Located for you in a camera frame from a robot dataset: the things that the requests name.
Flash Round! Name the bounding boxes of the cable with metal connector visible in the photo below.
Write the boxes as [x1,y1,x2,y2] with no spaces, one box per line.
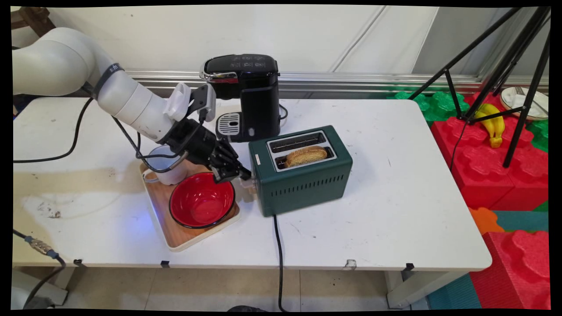
[12,228,67,309]

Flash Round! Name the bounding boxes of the brown wooden chair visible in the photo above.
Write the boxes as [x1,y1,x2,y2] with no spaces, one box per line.
[11,6,56,38]

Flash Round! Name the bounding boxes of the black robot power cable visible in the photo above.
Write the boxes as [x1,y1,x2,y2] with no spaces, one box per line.
[13,83,96,164]

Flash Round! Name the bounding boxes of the teal foam mat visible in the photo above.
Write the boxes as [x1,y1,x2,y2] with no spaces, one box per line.
[425,274,483,310]
[493,209,549,233]

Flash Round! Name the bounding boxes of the black coffee machine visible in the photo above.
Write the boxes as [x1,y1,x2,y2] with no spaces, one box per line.
[200,54,282,144]

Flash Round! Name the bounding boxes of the green foam block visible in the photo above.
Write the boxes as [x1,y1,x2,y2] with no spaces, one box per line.
[526,119,550,154]

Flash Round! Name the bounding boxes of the white table leg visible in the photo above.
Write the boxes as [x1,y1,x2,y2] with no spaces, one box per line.
[385,270,467,309]
[12,266,76,307]

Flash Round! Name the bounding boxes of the thin black tripod cable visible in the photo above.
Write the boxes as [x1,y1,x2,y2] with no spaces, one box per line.
[449,118,469,172]

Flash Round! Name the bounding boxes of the red bowl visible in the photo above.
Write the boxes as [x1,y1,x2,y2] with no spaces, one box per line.
[169,172,236,230]

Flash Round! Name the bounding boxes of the white plate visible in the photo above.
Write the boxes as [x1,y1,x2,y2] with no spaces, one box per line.
[499,86,549,122]

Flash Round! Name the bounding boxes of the wooden tray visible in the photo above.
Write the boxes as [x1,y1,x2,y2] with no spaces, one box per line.
[139,160,241,253]

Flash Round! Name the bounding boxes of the black toaster power cable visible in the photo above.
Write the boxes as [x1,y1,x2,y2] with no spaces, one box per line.
[273,214,289,312]

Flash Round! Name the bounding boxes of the silver fork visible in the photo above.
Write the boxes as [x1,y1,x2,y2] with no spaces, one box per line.
[514,86,549,117]

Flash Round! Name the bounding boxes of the toasted bread slice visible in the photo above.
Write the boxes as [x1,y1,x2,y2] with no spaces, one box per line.
[285,146,328,168]

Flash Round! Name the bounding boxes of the green plastic object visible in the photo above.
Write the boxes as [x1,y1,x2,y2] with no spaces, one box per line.
[386,90,470,126]

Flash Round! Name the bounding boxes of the red foam block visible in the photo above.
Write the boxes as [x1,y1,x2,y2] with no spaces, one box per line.
[468,230,551,310]
[452,145,549,212]
[430,91,537,176]

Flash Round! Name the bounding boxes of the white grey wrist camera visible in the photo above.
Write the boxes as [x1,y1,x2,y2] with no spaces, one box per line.
[163,82,217,123]

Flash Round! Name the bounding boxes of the dark green two-slot toaster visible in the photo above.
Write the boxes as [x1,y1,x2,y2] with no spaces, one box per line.
[248,126,353,218]

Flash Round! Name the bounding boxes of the orange foam piece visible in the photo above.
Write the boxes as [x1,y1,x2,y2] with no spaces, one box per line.
[467,207,506,236]

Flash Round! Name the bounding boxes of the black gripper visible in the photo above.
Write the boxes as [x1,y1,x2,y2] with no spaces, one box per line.
[157,118,252,184]

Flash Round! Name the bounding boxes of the aluminium wall rail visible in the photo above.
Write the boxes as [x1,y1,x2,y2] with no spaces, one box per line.
[125,69,549,93]

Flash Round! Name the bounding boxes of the yellow toy banana bunch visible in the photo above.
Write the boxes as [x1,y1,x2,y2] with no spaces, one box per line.
[473,103,506,149]

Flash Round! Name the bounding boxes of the white mug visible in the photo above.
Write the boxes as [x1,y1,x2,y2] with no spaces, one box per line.
[141,145,190,186]

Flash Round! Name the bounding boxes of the black camera cable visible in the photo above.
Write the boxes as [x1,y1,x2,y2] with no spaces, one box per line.
[112,107,208,174]

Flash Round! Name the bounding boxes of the black tripod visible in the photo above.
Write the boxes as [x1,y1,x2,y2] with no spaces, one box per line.
[408,6,552,169]

